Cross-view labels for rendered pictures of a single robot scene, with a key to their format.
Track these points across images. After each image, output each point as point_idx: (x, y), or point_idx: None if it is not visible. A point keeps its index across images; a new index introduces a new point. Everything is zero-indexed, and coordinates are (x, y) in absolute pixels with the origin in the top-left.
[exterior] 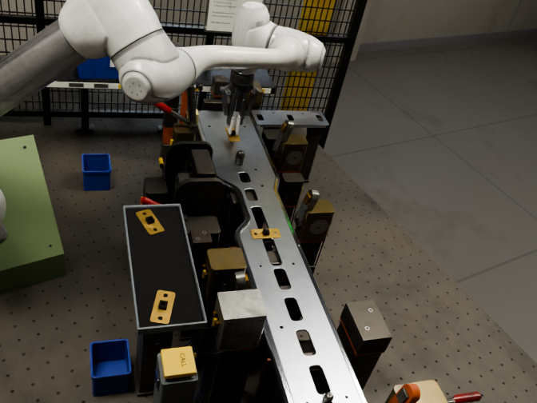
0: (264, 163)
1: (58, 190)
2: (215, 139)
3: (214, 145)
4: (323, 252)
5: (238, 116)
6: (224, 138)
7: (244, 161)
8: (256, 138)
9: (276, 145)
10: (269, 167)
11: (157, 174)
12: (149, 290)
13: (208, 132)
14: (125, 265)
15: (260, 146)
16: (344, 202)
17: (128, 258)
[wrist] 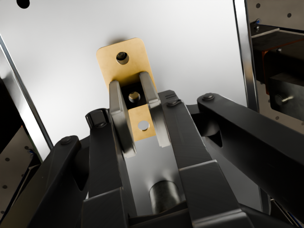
0: (238, 174)
1: None
2: (69, 95)
3: (74, 135)
4: (292, 117)
5: (159, 134)
6: (102, 80)
7: (180, 184)
8: (225, 42)
9: (299, 109)
10: (252, 186)
11: None
12: None
13: (33, 52)
14: (2, 206)
15: (235, 91)
16: None
17: (0, 194)
